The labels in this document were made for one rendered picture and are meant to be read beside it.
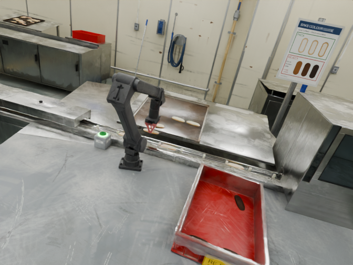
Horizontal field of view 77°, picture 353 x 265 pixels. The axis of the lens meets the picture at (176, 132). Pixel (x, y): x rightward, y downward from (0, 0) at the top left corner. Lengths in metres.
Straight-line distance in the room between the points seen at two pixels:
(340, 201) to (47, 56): 4.10
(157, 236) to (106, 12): 5.03
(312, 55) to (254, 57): 2.60
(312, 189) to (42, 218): 1.15
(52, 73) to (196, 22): 2.83
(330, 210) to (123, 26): 4.88
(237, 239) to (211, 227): 0.11
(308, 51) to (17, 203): 2.04
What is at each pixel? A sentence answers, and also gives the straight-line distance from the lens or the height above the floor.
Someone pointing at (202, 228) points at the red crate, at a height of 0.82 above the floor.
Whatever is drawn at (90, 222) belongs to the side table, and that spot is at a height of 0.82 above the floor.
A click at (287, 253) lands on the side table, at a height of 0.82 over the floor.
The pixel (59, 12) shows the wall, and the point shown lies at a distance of 6.14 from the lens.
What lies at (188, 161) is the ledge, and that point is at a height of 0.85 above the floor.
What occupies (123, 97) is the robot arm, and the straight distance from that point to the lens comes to 0.85.
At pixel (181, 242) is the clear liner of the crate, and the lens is 0.83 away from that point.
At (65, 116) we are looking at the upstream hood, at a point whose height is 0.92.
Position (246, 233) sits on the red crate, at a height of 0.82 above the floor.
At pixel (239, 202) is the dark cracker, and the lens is 1.16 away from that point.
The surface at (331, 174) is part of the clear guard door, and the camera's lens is 1.20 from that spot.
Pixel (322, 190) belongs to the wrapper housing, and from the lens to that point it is 1.24.
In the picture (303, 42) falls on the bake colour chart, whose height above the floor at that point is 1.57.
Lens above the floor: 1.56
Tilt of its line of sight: 27 degrees down
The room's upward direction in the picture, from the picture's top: 12 degrees clockwise
